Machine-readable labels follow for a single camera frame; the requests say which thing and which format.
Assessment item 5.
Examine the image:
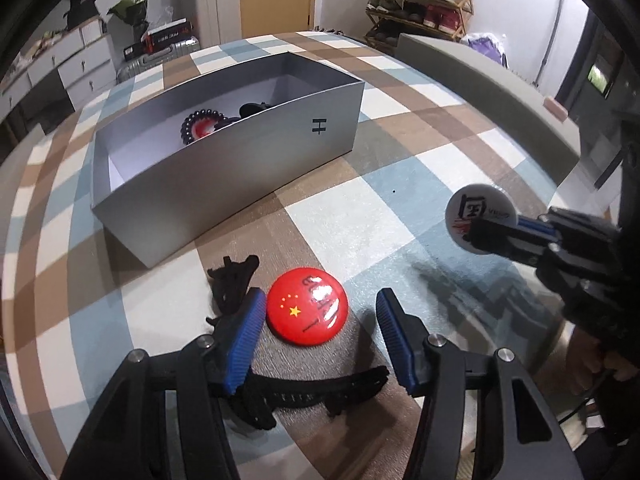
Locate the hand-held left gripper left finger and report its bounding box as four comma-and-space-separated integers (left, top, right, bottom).
61, 287, 268, 480

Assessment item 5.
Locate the small black comb clip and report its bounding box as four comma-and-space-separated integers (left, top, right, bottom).
206, 256, 261, 328

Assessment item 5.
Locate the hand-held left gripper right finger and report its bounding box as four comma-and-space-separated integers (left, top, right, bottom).
375, 287, 583, 480

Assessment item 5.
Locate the purple bag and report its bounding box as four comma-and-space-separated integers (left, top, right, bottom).
460, 32, 509, 69

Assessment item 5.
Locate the black bead bracelet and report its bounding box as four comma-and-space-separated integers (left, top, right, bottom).
180, 106, 238, 148

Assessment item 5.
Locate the black hair claw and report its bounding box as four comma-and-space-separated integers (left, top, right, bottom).
237, 101, 276, 118

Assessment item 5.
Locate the white suitcase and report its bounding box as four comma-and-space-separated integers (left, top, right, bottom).
180, 0, 245, 49

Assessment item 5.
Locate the white desk with drawers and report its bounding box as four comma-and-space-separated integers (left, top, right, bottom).
0, 17, 119, 112

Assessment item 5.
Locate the pink eraser block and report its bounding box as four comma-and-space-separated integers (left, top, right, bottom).
543, 97, 569, 121

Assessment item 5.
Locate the person's right hand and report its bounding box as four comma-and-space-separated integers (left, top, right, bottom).
565, 332, 640, 397

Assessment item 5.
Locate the silver suitcase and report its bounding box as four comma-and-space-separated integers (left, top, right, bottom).
117, 35, 201, 84

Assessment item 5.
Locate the silver cardboard box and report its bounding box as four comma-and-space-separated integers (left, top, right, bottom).
91, 51, 366, 268

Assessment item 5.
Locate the red star badge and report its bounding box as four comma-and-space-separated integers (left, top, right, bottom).
266, 268, 349, 346

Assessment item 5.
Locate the flat black red box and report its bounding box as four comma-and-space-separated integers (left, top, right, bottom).
142, 19, 194, 56

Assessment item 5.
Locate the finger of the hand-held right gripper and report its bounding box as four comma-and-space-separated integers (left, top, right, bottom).
469, 217, 551, 263
516, 212, 561, 236

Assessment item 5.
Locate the black wrapped bouquet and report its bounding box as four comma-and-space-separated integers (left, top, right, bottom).
107, 0, 151, 42

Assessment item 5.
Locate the white round badge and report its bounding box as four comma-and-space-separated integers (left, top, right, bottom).
444, 183, 521, 253

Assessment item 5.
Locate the wooden shoe rack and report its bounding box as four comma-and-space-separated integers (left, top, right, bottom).
364, 0, 476, 54

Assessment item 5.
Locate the plain grey cabinet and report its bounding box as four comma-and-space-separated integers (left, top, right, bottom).
397, 32, 584, 187

